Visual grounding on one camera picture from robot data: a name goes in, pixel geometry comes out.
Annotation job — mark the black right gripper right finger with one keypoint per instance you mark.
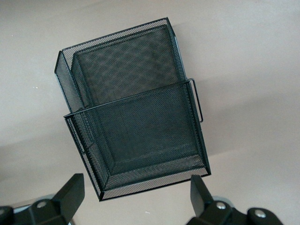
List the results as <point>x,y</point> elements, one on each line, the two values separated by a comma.
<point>218,213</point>

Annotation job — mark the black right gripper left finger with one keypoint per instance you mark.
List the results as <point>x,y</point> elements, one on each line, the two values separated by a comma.
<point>58,211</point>

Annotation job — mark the black mesh two-tier tray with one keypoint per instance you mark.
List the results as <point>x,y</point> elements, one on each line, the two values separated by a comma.
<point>140,129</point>

